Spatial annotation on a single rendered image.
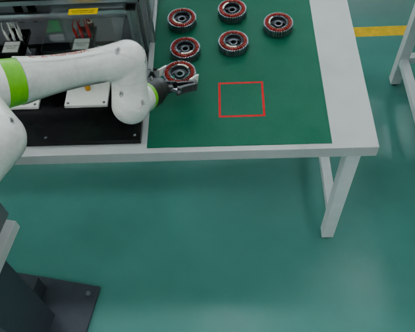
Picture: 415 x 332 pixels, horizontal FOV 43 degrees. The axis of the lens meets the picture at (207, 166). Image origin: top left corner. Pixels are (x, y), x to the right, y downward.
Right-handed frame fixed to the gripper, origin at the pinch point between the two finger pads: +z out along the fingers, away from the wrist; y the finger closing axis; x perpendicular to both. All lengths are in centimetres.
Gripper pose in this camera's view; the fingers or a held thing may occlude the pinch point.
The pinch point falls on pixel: (179, 74)
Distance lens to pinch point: 182.5
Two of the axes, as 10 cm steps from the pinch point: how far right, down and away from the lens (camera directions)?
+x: 1.6, -8.7, -4.7
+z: 3.5, -3.9, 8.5
